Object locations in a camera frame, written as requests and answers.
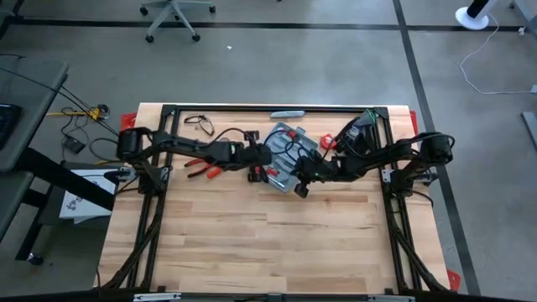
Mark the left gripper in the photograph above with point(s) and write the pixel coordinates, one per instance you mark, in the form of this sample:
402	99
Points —
256	155

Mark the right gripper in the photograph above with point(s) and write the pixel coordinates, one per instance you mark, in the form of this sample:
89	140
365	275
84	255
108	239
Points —
321	170

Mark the red tape measure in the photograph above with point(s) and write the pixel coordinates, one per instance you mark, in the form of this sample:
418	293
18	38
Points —
327	142

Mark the grey plastic tool case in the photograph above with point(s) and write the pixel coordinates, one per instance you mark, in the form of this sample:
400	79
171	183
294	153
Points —
306	140

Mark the grey utility knife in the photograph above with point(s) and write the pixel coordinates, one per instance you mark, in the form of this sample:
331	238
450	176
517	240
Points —
287	114

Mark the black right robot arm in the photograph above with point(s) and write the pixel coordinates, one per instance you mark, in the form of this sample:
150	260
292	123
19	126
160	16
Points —
377	157

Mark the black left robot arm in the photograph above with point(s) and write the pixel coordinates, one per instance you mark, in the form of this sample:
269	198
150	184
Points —
189	147

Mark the black work glove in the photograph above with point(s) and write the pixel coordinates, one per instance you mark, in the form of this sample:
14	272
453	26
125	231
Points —
350	140
368	138

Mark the black safety glasses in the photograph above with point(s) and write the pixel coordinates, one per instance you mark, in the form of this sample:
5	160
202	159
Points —
194	119

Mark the red table clamp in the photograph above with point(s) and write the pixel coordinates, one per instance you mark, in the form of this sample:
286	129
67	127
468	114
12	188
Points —
453	280
127	121
413	121

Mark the grey office chair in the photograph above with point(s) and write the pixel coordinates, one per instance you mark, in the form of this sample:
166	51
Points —
174	9

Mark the black power adapter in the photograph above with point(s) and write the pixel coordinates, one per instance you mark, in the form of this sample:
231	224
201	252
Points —
73	144

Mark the black desk support beam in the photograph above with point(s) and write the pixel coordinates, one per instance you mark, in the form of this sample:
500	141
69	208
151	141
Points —
63	176

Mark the white round floor stand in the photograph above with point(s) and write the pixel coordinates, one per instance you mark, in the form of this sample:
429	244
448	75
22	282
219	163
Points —
470	21

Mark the grey metal floor foot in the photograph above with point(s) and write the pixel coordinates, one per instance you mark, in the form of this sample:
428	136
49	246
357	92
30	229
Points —
529	126

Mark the grey desk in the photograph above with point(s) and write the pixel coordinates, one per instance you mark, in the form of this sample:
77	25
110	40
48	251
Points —
10	197
29	84

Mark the black desk caster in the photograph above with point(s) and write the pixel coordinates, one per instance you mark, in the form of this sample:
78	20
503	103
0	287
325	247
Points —
35	258

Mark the white plug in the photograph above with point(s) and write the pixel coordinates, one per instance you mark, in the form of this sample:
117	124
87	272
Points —
522	31

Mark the black keyboard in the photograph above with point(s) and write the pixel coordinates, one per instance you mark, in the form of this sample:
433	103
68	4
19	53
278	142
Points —
8	121

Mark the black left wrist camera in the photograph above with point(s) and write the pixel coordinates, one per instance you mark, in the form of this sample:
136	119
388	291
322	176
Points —
251	138

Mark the black aluminium table frame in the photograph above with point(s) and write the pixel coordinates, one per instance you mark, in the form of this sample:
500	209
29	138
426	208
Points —
235	108

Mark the silver metal bracket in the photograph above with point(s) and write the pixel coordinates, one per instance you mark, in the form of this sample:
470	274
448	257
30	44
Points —
391	298
156	297

